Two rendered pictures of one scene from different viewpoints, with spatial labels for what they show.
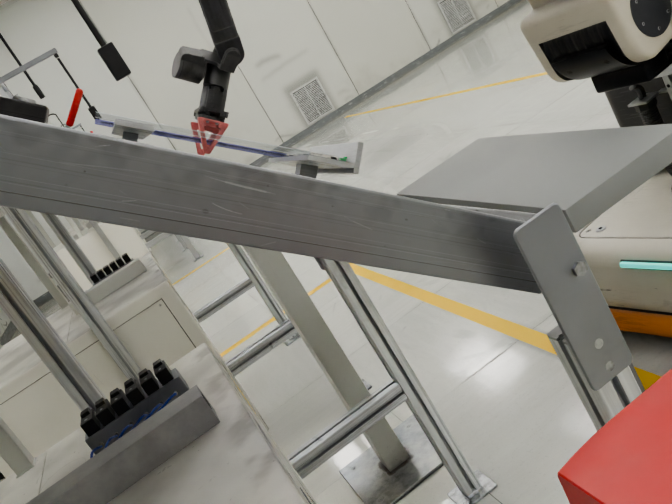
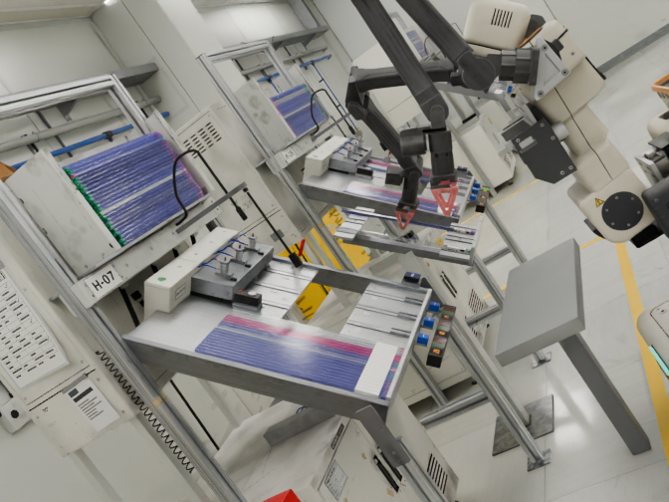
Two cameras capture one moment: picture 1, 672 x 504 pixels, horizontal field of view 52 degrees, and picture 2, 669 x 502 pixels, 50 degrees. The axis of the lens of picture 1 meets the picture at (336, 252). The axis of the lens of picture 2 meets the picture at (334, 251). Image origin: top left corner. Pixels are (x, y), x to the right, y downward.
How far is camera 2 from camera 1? 1.45 m
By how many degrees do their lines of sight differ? 38
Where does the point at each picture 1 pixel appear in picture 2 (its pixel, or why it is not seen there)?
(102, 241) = (462, 149)
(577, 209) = (502, 356)
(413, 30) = not seen: outside the picture
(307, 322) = not seen: hidden behind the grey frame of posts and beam
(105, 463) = (291, 421)
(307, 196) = (294, 386)
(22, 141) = (215, 367)
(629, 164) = (536, 337)
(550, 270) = (370, 426)
